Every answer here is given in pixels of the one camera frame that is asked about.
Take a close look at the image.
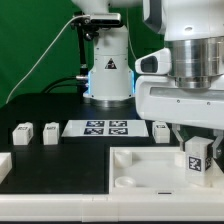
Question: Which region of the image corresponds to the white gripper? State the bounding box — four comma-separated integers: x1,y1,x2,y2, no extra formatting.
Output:
135,76,224,159

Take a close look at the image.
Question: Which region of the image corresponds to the white square tabletop part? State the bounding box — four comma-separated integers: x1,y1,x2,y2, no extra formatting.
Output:
109,147,224,193

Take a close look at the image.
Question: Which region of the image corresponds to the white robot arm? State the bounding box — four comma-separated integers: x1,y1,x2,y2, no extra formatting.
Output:
72,0,224,158

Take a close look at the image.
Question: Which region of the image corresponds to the white U-shaped obstacle fence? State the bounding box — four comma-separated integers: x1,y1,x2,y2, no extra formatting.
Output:
0,151,224,223

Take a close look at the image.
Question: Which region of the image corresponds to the white marker tag sheet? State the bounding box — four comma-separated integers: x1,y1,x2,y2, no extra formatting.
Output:
62,120,149,137

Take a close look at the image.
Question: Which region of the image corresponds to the white cable right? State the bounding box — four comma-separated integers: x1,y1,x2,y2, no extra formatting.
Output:
125,7,138,63

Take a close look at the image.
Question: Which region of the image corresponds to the white cable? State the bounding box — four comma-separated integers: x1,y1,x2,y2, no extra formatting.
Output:
5,14,91,105
125,7,138,63

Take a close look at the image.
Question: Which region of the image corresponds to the black cable at base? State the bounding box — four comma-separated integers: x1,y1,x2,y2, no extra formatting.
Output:
41,77,88,94

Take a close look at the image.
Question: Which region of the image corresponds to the white cable left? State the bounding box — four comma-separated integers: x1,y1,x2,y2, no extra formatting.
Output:
5,14,91,105

